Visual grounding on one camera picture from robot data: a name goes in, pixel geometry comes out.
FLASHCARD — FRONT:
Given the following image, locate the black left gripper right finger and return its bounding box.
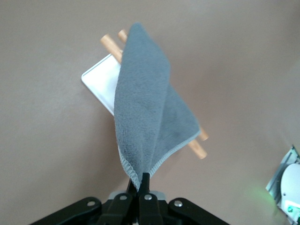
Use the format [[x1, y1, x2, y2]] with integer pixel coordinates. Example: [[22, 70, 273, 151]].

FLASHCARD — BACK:
[[138, 172, 164, 225]]

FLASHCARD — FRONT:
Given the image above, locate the pink and grey towel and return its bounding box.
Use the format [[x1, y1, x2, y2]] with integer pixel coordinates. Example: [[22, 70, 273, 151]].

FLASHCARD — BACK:
[[113, 22, 202, 190]]

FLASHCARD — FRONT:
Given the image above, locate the white rack base tray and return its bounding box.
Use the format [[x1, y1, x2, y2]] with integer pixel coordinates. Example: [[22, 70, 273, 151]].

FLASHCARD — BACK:
[[81, 53, 123, 117]]

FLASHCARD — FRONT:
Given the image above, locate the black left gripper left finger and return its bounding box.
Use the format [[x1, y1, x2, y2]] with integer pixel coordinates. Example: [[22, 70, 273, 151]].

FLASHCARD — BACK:
[[98, 180, 138, 225]]

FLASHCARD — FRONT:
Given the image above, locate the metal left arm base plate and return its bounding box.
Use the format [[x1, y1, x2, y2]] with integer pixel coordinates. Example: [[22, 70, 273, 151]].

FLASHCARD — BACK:
[[264, 144, 300, 225]]

